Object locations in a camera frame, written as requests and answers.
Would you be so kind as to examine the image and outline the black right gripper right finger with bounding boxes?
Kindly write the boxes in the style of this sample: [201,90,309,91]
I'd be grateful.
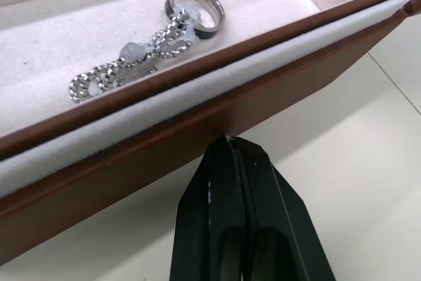
[232,138,336,281]

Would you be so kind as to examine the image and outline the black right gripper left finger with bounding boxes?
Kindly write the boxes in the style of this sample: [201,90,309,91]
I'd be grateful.
[169,136,249,281]

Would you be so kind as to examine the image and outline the silver beaded chain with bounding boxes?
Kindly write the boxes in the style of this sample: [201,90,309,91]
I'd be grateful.
[68,9,195,104]

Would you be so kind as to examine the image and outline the silver black ring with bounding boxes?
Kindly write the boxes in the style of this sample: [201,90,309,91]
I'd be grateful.
[163,0,227,41]

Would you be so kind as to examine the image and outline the brown tray with white lining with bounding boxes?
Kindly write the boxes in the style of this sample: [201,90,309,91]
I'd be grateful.
[0,0,401,161]

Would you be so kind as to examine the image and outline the brown wooden jewelry box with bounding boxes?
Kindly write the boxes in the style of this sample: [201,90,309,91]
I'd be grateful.
[0,0,421,264]

